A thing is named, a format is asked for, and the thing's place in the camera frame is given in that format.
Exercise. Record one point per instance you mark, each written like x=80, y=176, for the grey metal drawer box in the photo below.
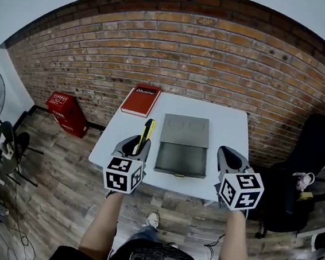
x=185, y=134

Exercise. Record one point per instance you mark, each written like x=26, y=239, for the small white bag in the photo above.
x=301, y=181

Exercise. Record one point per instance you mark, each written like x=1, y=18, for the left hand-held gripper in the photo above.
x=121, y=175

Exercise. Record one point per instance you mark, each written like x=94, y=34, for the black office chair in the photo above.
x=317, y=137

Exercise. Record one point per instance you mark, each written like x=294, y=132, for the person's right forearm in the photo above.
x=236, y=241

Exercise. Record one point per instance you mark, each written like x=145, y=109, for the person's left leg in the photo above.
x=145, y=234

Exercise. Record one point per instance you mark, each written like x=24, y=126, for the yellow-green small object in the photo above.
x=305, y=196

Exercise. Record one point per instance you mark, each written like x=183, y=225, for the person's right white shoe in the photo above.
x=173, y=245

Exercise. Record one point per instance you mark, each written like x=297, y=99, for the yellow utility knife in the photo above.
x=149, y=128

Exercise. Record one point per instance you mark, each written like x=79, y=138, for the red hardcover book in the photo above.
x=139, y=102

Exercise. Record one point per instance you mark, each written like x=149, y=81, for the person's left white shoe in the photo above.
x=153, y=219

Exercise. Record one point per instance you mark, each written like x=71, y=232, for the person's left forearm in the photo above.
x=103, y=224

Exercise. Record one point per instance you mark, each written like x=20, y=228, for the person's white shoe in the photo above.
x=153, y=219
x=173, y=245

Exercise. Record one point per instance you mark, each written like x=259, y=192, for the red cardboard box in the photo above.
x=66, y=113

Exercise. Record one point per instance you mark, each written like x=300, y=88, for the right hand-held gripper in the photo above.
x=242, y=192

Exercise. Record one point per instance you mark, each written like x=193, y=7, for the white square table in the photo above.
x=226, y=127

